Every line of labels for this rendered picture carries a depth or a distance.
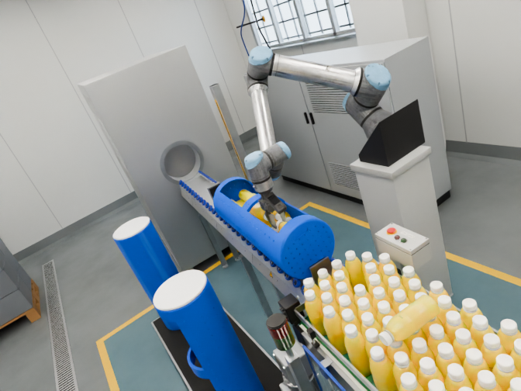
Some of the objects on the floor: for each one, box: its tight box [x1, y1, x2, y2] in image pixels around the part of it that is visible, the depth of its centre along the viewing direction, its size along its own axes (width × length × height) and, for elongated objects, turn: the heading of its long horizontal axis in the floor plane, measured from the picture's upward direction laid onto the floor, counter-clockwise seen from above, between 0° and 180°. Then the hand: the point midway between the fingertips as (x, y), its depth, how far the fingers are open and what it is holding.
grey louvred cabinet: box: [243, 36, 451, 206], centre depth 413 cm, size 54×215×145 cm, turn 67°
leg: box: [239, 254, 273, 319], centre depth 290 cm, size 6×6×63 cm
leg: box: [198, 213, 229, 268], centre depth 375 cm, size 6×6×63 cm
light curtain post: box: [209, 84, 252, 182], centre depth 318 cm, size 6×6×170 cm
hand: (280, 224), depth 188 cm, fingers closed on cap, 4 cm apart
